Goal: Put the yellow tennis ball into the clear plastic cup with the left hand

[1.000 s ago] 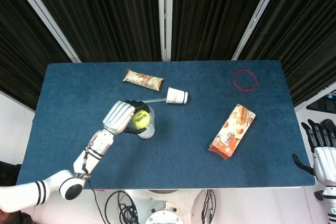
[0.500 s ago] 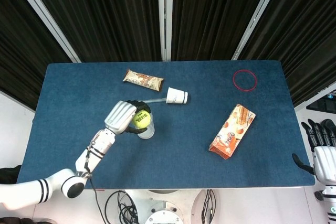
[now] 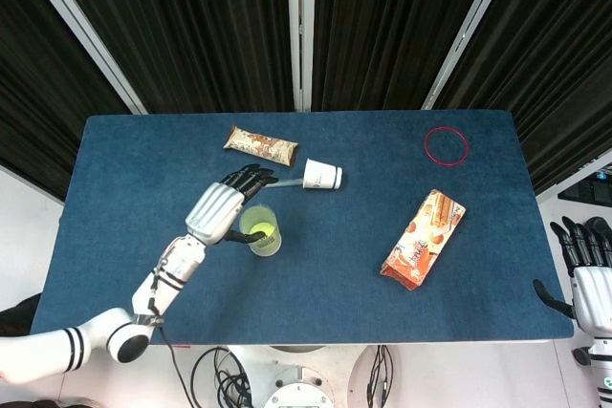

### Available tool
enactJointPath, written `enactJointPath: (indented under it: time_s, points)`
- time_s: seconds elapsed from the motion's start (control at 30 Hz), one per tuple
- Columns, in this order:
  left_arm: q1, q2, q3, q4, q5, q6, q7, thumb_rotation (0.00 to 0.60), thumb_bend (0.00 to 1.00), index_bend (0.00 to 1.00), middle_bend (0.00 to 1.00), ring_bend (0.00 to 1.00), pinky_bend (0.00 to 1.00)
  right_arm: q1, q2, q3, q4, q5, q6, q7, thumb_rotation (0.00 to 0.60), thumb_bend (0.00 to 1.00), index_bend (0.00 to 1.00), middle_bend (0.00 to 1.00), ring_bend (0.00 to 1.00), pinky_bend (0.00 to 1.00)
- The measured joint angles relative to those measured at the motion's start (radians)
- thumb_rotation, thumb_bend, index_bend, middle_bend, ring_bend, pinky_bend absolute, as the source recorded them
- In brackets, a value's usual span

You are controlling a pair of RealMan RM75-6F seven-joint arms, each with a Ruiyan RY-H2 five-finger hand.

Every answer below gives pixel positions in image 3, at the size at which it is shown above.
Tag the blue table cloth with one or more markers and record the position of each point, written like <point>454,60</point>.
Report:
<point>334,260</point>

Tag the orange wafer biscuit package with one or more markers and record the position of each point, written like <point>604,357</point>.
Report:
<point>423,241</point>

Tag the black curtain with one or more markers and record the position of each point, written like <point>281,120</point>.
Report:
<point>191,26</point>

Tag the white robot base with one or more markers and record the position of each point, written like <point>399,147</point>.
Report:
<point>296,379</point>

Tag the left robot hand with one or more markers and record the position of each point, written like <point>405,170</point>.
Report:
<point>222,207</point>

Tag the grey metal frame post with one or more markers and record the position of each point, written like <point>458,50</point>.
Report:
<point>301,30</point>
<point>466,30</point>
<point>81,30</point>

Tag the brown snack bar wrapper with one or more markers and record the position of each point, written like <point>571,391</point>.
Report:
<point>260,145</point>

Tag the clear drinking straw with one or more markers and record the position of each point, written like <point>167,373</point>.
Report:
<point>287,182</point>

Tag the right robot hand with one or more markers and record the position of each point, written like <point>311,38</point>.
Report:
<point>590,279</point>

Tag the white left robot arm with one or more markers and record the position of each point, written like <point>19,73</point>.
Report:
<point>119,312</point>

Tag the clear plastic measuring cup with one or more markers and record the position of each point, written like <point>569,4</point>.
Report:
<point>260,231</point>

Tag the yellow tennis ball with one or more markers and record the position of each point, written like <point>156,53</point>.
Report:
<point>261,231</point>

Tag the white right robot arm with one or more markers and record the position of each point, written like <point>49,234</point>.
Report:
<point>601,370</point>

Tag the white paper cup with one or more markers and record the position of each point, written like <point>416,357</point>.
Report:
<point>322,176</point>

